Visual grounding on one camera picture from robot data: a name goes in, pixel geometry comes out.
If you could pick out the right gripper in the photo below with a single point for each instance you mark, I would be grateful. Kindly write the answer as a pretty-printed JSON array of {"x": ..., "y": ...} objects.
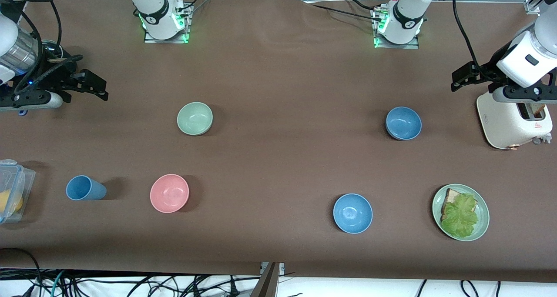
[{"x": 55, "y": 78}]

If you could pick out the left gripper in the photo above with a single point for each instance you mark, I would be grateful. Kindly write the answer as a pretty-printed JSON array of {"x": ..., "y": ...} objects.
[{"x": 487, "y": 69}]

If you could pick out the blue bowl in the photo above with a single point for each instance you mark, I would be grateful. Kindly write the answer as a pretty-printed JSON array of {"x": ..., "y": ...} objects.
[
  {"x": 403, "y": 123},
  {"x": 352, "y": 213}
]

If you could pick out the green bowl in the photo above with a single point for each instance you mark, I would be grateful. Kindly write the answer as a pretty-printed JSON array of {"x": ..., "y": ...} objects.
[{"x": 194, "y": 118}]

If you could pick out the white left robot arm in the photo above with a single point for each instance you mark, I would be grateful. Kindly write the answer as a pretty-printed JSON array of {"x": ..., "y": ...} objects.
[{"x": 407, "y": 14}]

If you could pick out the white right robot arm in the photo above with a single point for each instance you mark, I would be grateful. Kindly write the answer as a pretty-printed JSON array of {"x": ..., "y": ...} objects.
[{"x": 152, "y": 10}]

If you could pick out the pink bowl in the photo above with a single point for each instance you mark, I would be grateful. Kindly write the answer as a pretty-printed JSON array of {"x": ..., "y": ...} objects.
[{"x": 169, "y": 193}]

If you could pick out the cream white toaster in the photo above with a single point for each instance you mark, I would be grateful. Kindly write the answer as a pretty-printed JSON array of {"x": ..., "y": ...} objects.
[{"x": 509, "y": 123}]

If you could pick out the brown toast slice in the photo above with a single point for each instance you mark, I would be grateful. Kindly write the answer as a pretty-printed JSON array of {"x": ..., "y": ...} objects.
[{"x": 538, "y": 110}]

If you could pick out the blue cup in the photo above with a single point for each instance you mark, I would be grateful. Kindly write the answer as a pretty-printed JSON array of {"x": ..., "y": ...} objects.
[{"x": 85, "y": 188}]

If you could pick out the clear plastic container blue lid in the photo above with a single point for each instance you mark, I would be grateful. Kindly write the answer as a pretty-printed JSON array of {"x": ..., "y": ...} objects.
[{"x": 13, "y": 175}]

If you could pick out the bread slice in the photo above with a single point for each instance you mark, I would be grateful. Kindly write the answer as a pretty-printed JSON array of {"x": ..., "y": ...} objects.
[{"x": 450, "y": 198}]

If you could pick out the green lettuce leaf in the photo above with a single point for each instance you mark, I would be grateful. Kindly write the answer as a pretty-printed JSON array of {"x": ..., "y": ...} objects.
[{"x": 461, "y": 216}]

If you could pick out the yellow food item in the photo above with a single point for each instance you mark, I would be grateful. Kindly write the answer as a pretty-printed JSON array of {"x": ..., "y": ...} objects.
[{"x": 8, "y": 203}]

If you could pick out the green plate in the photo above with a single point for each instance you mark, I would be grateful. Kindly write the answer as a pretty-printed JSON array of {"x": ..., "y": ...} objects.
[{"x": 482, "y": 221}]

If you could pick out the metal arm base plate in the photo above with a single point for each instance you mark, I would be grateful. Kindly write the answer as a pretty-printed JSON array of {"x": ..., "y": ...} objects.
[
  {"x": 415, "y": 44},
  {"x": 185, "y": 31}
]

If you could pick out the metal table bracket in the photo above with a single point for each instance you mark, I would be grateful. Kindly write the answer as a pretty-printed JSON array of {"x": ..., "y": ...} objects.
[{"x": 267, "y": 284}]

